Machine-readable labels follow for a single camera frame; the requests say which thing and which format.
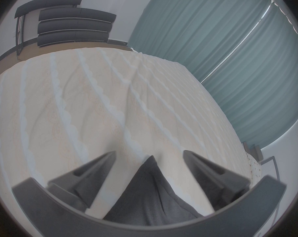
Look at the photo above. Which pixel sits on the bed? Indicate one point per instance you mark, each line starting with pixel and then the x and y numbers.
pixel 89 95

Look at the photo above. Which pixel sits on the dark grey chest of drawers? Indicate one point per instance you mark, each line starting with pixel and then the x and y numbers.
pixel 75 27

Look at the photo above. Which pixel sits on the grey bedside table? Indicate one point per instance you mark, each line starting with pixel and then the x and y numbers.
pixel 256 152

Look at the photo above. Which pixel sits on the black T-shirt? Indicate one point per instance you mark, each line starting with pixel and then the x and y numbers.
pixel 151 194

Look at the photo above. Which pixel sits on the dark grey table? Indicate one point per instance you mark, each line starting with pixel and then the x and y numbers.
pixel 47 2

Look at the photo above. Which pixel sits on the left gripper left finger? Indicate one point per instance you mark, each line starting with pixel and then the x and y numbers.
pixel 87 181

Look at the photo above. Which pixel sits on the blue-green curtain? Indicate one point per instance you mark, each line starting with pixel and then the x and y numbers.
pixel 188 21
pixel 262 83

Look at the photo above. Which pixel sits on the white printed pillow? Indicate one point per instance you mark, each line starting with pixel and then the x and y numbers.
pixel 255 169

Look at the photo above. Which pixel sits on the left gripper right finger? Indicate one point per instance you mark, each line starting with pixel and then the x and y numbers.
pixel 213 181

